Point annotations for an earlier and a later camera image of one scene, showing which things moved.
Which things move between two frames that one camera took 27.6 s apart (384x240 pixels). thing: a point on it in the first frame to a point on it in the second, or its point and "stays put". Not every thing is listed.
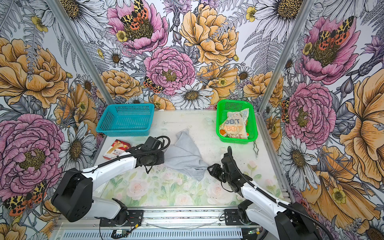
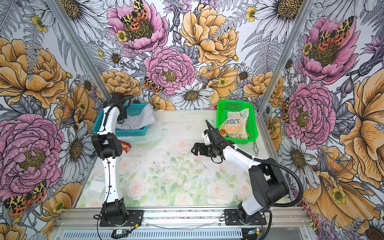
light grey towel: (185, 157) to (145, 118)
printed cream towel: (235, 126) stays put
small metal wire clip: (256, 156) stays put
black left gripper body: (155, 158) to (122, 113)
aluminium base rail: (165, 224) stays put
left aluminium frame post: (72, 34) stays put
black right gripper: (216, 167) to (196, 146)
